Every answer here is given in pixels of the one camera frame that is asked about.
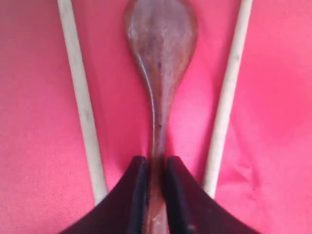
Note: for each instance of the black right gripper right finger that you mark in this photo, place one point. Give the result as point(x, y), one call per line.
point(190, 210)

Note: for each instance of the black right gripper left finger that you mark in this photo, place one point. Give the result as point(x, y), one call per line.
point(122, 211)

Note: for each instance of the wooden chopstick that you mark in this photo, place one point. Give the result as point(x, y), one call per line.
point(82, 96)
point(226, 99)

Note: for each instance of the dark wooden spoon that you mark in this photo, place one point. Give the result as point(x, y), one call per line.
point(162, 36)

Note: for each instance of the red scalloped table cloth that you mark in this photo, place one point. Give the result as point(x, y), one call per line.
point(266, 173)

